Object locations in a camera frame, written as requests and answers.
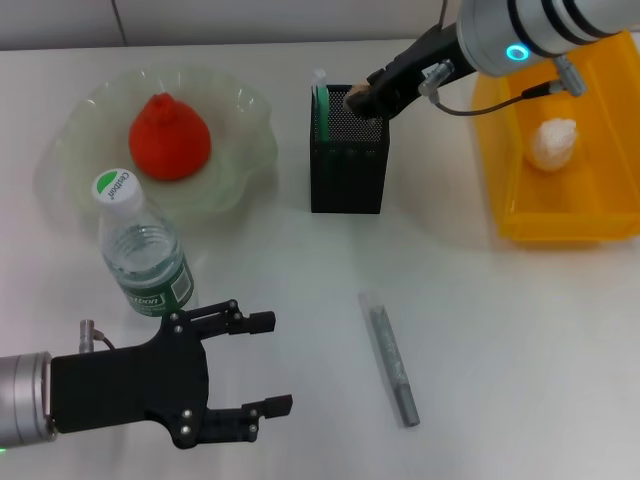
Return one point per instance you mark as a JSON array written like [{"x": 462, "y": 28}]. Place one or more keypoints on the grey pen with clear cap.
[{"x": 390, "y": 350}]

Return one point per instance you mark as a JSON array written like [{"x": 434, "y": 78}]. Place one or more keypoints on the black mesh pen holder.
[{"x": 347, "y": 170}]

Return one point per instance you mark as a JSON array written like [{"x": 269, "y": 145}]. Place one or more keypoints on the yellow plastic bin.
[{"x": 505, "y": 165}]

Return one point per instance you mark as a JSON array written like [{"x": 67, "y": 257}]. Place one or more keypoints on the mint green utility knife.
[{"x": 322, "y": 107}]

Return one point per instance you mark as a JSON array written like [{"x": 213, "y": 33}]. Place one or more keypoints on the white paper ball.
[{"x": 550, "y": 142}]

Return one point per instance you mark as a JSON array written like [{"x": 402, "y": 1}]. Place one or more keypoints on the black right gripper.
[{"x": 425, "y": 65}]

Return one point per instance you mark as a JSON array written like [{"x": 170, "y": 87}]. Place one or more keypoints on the clear bottle with green label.
[{"x": 145, "y": 260}]

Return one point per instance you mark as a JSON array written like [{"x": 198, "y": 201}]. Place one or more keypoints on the red-orange fruit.
[{"x": 167, "y": 137}]

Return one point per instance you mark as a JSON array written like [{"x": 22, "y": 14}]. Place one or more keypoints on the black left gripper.
[{"x": 125, "y": 390}]

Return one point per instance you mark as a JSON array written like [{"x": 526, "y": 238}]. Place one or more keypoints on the pale green glass fruit plate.
[{"x": 235, "y": 150}]

